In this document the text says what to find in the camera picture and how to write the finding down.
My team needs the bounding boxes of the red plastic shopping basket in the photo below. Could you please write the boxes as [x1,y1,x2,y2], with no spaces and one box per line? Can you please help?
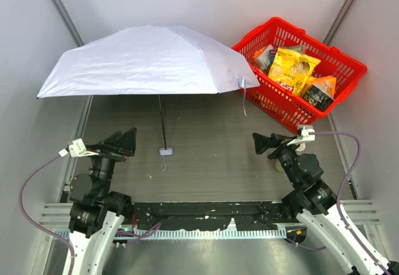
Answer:
[233,17,367,133]

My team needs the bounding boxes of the pale yellow bottle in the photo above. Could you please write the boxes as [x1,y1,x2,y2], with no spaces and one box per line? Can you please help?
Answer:
[275,143,306,173]

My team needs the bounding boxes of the slotted cable duct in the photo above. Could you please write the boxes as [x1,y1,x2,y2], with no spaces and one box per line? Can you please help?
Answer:
[52,227,287,240]

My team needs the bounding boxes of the black and orange snack bag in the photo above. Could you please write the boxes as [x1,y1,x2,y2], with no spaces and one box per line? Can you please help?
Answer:
[302,75,337,112]

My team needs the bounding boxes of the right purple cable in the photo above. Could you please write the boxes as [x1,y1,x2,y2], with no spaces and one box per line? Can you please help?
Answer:
[313,130,393,275]

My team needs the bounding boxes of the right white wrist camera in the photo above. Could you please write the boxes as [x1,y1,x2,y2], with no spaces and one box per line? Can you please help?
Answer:
[287,125,315,146]

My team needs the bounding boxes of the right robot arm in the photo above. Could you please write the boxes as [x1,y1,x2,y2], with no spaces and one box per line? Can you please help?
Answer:
[252,126,398,274]

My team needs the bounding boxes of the yellow chips bag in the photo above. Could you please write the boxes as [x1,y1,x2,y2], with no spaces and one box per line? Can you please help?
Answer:
[268,47,321,96]

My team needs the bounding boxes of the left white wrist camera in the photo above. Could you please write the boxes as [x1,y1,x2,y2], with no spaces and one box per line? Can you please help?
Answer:
[58,138,99,157]

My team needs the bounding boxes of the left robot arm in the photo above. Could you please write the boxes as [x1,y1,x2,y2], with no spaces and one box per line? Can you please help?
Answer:
[63,127,137,274]

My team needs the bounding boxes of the orange snack packet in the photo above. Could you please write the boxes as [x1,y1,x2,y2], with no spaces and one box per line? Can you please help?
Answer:
[252,44,274,70]

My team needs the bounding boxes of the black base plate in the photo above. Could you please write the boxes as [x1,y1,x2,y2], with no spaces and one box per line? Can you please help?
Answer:
[123,201,297,231]

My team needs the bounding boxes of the lavender folding umbrella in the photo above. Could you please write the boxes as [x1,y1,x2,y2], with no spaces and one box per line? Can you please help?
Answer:
[36,23,261,171]

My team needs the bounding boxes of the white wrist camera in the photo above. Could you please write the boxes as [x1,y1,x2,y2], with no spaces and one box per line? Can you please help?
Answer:
[287,125,315,146]
[58,138,99,157]

